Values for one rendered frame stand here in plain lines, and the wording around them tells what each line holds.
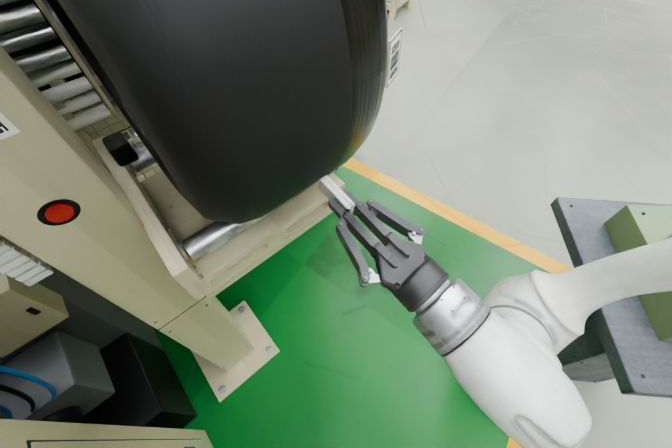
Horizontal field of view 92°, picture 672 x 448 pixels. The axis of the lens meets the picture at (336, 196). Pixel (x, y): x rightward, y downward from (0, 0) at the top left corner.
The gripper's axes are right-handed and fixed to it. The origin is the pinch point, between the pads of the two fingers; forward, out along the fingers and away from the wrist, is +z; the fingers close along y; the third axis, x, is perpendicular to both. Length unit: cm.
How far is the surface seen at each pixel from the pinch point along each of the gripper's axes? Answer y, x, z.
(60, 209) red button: 31.9, -3.6, 19.6
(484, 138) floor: -147, 105, 16
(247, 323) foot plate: 24, 103, 17
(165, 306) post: 34, 34, 15
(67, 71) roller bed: 22, 5, 60
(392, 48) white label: -9.2, -20.7, 3.0
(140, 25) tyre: 14.9, -29.4, 7.9
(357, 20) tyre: -3.3, -25.7, 3.7
